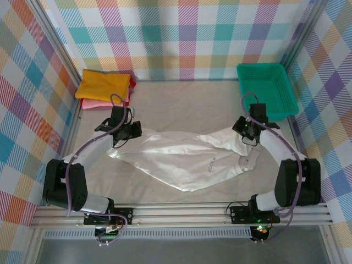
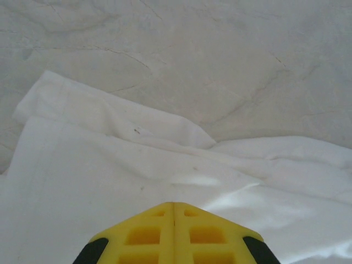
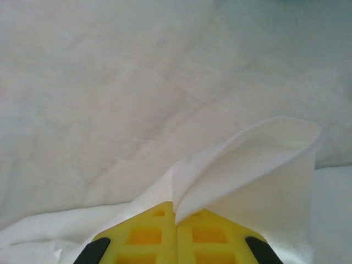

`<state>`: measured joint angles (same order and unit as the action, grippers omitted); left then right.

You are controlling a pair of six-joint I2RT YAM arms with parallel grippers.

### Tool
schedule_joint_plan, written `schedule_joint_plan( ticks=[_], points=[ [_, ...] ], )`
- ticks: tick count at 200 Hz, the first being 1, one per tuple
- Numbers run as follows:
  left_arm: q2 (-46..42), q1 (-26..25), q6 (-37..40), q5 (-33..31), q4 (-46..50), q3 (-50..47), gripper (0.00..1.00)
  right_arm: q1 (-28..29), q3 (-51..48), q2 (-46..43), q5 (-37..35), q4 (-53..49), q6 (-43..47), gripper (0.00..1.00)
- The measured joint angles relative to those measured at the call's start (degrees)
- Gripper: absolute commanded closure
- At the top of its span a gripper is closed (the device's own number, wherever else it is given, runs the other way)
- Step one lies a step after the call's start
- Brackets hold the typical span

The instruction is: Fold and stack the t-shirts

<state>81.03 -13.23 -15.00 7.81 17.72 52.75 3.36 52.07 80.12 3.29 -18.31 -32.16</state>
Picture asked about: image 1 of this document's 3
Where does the white t-shirt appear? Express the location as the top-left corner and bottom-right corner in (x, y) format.
(107, 126), (261, 193)

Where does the green plastic basket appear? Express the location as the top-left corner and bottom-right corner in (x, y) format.
(236, 63), (300, 122)

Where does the light pink folded t-shirt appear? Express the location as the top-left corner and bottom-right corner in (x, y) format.
(80, 97), (130, 110)

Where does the yellow folded t-shirt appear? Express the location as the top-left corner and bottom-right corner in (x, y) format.
(75, 69), (131, 107)

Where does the right controller circuit board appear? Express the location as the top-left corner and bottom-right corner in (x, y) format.
(250, 224), (272, 243)

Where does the controller circuit board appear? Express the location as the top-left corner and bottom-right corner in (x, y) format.
(94, 224), (119, 246)
(250, 224), (272, 243)

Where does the left controller circuit board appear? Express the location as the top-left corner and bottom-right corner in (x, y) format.
(94, 224), (119, 246)

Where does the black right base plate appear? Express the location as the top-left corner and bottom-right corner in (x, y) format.
(229, 203), (282, 225)

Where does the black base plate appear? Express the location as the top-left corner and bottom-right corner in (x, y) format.
(229, 203), (282, 225)
(83, 207), (134, 227)

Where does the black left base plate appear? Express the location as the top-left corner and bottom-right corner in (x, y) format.
(83, 207), (134, 227)

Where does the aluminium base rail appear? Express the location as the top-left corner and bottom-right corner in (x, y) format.
(30, 202), (334, 229)

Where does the grey slotted cable duct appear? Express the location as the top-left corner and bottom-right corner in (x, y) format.
(43, 227), (253, 240)

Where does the aluminium frame post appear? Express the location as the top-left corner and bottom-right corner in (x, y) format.
(282, 0), (329, 71)
(29, 0), (85, 123)

